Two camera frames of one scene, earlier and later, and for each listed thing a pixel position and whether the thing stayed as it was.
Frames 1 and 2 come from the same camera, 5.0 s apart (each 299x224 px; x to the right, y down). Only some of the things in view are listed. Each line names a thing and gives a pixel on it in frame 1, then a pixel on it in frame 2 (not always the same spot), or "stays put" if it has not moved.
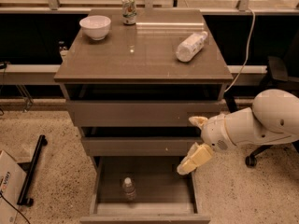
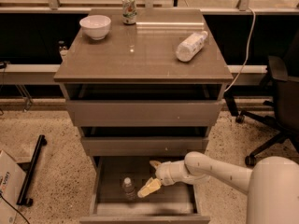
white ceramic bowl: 95,26 stays put
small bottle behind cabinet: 64,49 stays put
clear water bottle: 129,189 stays put
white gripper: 215,134 to 165,173
